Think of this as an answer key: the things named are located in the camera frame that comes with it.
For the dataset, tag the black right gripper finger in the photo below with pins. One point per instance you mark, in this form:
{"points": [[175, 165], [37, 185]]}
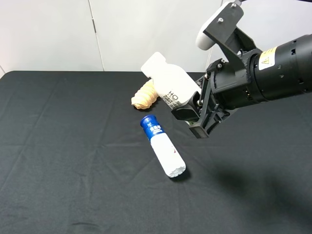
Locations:
{"points": [[211, 115], [190, 110]]}

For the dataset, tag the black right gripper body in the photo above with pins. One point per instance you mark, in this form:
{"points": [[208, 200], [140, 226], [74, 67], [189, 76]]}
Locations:
{"points": [[231, 90]]}

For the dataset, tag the white milk bottle green label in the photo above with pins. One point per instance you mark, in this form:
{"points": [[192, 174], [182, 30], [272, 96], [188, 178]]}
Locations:
{"points": [[171, 82]]}

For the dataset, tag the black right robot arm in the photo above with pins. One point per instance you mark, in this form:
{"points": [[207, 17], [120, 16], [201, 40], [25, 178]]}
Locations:
{"points": [[281, 72]]}

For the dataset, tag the white yogurt bottle blue cap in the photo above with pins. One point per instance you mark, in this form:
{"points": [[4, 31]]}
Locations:
{"points": [[166, 153]]}

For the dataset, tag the spiral cream horn pastry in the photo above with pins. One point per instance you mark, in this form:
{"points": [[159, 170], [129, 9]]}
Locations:
{"points": [[145, 96]]}

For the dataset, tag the black tablecloth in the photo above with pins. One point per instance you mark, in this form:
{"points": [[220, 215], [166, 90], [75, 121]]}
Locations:
{"points": [[74, 159]]}

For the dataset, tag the white wrist camera on mount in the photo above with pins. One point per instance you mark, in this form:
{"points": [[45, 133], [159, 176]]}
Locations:
{"points": [[221, 29]]}

